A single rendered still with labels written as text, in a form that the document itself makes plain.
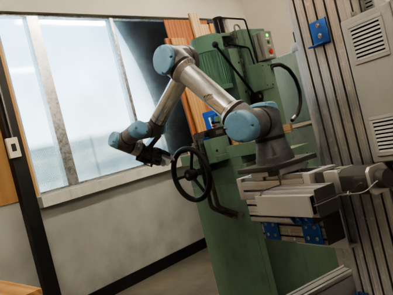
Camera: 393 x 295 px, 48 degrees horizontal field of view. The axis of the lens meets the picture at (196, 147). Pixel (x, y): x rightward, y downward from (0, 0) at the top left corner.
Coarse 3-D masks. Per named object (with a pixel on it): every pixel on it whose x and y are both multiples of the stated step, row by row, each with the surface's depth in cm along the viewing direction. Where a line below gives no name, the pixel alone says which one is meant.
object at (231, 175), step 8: (304, 144) 255; (296, 152) 248; (304, 152) 254; (224, 168) 231; (232, 168) 227; (240, 168) 223; (200, 176) 246; (216, 176) 236; (224, 176) 232; (232, 176) 228; (240, 176) 224; (192, 184) 252; (216, 184) 238
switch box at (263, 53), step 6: (258, 36) 253; (264, 36) 253; (270, 36) 257; (258, 42) 253; (264, 42) 252; (270, 42) 256; (258, 48) 254; (264, 48) 252; (270, 48) 255; (258, 54) 255; (264, 54) 252; (258, 60) 256; (264, 60) 257
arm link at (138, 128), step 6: (138, 120) 196; (132, 126) 194; (138, 126) 193; (144, 126) 196; (150, 126) 202; (126, 132) 196; (132, 132) 194; (138, 132) 193; (144, 132) 195; (150, 132) 201; (126, 138) 197; (132, 138) 196; (138, 138) 196; (144, 138) 201; (126, 144) 199; (132, 144) 200
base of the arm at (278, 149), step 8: (272, 136) 167; (280, 136) 168; (256, 144) 172; (264, 144) 168; (272, 144) 167; (280, 144) 167; (288, 144) 172; (256, 152) 172; (264, 152) 168; (272, 152) 167; (280, 152) 166; (288, 152) 167; (256, 160) 172; (264, 160) 167; (272, 160) 166; (280, 160) 165
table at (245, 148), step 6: (240, 144) 220; (246, 144) 217; (252, 144) 214; (228, 150) 226; (234, 150) 224; (240, 150) 220; (246, 150) 218; (252, 150) 215; (186, 156) 251; (216, 156) 220; (222, 156) 223; (228, 156) 225; (234, 156) 224; (186, 162) 252; (210, 162) 224
